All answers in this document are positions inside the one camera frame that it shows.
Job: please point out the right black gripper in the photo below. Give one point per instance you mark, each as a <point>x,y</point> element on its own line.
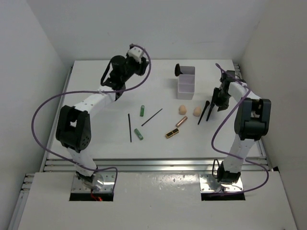
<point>222,105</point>

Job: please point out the black fan makeup brush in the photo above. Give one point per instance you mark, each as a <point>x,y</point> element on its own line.
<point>177,70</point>

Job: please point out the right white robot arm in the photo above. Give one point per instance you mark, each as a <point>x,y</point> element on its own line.
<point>251,123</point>

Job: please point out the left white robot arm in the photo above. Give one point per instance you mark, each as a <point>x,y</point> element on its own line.
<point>74,123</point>

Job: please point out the beige makeup sponge right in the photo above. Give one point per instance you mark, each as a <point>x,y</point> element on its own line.
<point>197,111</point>

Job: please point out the beige makeup sponge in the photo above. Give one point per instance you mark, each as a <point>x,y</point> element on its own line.
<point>182,110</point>
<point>197,111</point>

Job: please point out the beige makeup sponge left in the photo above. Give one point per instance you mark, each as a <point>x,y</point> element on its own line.
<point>182,110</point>

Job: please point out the small black angled brush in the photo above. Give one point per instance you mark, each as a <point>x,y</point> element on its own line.
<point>207,103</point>

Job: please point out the green lip balm tube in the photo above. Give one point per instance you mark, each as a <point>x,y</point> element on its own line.
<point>142,111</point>
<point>138,134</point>

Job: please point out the white compartment organizer box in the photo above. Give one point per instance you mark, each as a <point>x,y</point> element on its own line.
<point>186,83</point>

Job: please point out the rose gold lipstick tube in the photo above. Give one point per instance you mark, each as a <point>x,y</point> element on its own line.
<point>181,121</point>

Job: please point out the black gold lipstick case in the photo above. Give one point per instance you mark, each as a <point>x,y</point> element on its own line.
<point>172,133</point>

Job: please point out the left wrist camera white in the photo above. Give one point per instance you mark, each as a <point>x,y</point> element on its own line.
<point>136,53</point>

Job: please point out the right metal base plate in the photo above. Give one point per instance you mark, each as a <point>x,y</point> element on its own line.
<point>210,185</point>

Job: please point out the metal base plate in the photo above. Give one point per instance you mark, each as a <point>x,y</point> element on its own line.
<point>210,185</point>
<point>101,182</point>

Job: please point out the aluminium table frame rail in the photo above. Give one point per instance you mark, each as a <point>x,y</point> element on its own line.
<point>138,165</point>

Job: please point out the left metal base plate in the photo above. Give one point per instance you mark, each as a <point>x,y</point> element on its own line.
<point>101,182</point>

